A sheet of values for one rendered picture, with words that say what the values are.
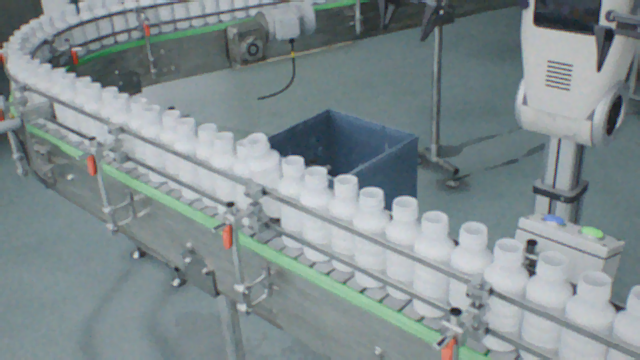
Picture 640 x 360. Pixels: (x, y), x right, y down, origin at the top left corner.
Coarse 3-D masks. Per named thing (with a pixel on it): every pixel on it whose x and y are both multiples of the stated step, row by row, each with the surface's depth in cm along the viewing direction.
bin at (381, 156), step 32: (288, 128) 183; (320, 128) 193; (352, 128) 190; (384, 128) 181; (320, 160) 197; (352, 160) 195; (384, 160) 166; (416, 160) 177; (384, 192) 171; (416, 192) 182
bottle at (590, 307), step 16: (592, 272) 85; (592, 288) 82; (608, 288) 83; (576, 304) 85; (592, 304) 83; (608, 304) 84; (576, 320) 84; (592, 320) 83; (608, 320) 83; (560, 336) 90; (576, 336) 85; (608, 336) 85; (560, 352) 89; (576, 352) 86; (592, 352) 85
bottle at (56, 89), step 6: (54, 72) 168; (60, 72) 168; (66, 72) 168; (54, 78) 167; (54, 84) 168; (60, 84) 168; (54, 90) 168; (60, 90) 167; (54, 96) 168; (54, 102) 169; (54, 108) 171; (60, 108) 169; (60, 114) 170; (60, 120) 171; (66, 132) 172
